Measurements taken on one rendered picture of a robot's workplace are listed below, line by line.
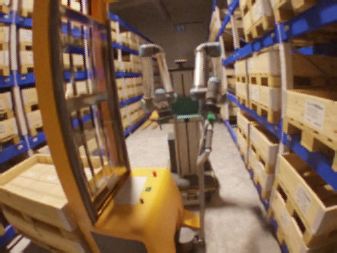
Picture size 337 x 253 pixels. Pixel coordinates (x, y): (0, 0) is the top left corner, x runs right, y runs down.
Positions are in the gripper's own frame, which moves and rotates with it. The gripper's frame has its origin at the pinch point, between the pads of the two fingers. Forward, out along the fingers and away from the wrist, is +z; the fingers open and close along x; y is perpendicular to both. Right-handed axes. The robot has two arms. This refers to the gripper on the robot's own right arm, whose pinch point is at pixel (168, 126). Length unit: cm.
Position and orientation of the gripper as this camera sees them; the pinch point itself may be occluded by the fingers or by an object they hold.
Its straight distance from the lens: 157.3
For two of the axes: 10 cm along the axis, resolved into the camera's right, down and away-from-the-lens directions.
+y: -0.1, 1.6, 9.9
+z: 2.4, 9.6, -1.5
